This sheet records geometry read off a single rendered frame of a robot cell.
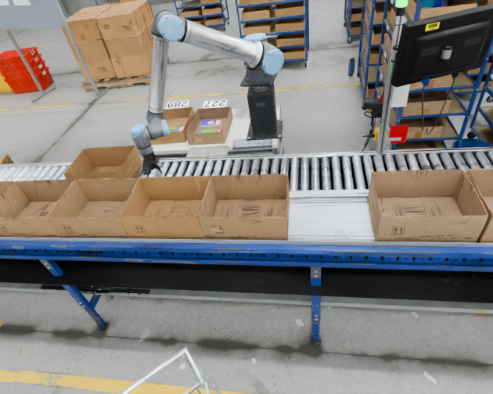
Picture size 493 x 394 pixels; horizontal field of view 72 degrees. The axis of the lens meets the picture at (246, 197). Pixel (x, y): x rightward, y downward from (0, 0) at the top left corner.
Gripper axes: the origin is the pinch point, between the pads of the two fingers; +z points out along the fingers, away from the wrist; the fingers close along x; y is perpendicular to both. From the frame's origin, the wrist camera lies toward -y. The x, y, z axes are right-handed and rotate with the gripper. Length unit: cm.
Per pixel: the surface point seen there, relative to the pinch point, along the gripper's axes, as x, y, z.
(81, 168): 57, 10, -3
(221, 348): -42, -71, 80
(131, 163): 18.6, 9.2, -6.3
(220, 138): -34, 46, 1
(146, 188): -11.0, -29.4, -17.0
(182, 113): 6, 87, 0
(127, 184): -0.5, -29.3, -20.0
